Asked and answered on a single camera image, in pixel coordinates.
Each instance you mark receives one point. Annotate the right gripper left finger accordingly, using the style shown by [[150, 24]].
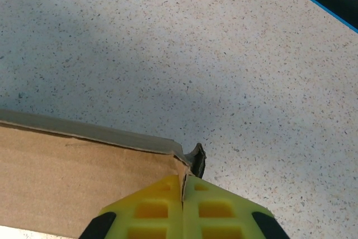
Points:
[[123, 222]]

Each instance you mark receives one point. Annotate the brown cardboard box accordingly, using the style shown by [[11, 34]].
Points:
[[70, 177]]

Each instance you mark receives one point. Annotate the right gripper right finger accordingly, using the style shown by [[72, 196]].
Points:
[[243, 222]]

